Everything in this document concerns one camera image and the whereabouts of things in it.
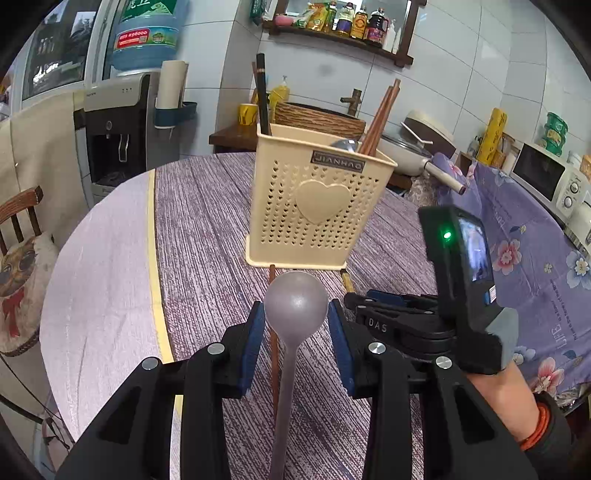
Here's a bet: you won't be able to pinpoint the matte steel spoon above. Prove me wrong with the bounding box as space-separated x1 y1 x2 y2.
263 271 329 479

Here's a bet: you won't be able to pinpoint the yellow packaged roll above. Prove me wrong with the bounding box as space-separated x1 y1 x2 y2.
476 108 507 166

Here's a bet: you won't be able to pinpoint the green stacked containers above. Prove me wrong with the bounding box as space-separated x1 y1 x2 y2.
541 112 568 157

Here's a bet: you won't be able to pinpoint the white microwave oven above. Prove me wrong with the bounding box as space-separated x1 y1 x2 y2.
510 143 590 225

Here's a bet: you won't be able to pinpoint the dark sauce bottle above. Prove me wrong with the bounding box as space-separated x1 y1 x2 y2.
365 7 389 48

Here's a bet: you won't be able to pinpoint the dark wooden counter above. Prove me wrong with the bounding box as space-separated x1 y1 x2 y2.
208 124 257 154

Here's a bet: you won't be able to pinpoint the wooden chair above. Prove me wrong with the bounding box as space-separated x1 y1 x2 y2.
0 185 45 256

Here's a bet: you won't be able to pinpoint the cream perforated utensil holder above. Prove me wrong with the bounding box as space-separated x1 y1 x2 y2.
245 124 397 270

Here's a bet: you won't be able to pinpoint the black gold-banded chopstick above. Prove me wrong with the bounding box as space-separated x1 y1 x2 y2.
256 53 270 135
339 269 356 293

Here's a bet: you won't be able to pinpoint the brass faucet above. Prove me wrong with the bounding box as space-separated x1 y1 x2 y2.
339 89 363 117

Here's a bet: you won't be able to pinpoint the yellow mug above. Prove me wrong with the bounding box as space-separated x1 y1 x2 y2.
238 103 259 126

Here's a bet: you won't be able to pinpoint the person right hand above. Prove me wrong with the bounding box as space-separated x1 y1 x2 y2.
467 361 542 442

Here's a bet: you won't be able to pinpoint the purple floral cloth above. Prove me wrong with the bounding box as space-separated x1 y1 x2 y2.
433 153 590 408

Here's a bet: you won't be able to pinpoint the yellow oil bottle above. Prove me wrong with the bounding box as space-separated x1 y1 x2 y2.
305 3 329 32

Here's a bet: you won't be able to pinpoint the brown rice cooker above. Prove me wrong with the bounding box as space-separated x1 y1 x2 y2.
400 110 457 159

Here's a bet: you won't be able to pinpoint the wooden wall shelf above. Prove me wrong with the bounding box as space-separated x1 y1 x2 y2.
261 0 429 68

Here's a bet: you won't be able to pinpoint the blue water jug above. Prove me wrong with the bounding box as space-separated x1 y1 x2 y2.
110 0 188 72

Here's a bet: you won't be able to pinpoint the shiny steel spoon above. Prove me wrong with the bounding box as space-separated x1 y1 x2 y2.
331 139 359 153

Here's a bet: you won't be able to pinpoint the purple woven tablecloth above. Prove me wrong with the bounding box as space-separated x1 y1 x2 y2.
154 154 437 479

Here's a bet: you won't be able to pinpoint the sliding glass window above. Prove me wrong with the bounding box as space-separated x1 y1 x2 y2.
23 0 100 100

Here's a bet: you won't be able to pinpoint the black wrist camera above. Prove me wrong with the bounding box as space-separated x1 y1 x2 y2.
418 205 519 375

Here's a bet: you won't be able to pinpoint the brown wooden chopstick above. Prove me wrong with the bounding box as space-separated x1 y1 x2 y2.
370 79 401 156
268 263 282 416
356 85 394 156

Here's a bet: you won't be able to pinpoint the yellow soap dispenser bottle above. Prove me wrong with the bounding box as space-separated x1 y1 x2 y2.
269 76 290 123

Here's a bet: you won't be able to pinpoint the black water dispenser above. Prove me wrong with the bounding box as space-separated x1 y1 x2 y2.
82 71 180 204

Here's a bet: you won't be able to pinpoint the dog print cushion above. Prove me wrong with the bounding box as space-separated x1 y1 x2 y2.
1 232 59 357

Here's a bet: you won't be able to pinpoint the cream frying pan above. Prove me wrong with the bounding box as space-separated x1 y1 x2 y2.
378 134 466 195

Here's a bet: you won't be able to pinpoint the woven pattern basin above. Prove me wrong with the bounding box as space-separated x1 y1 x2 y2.
273 102 366 140

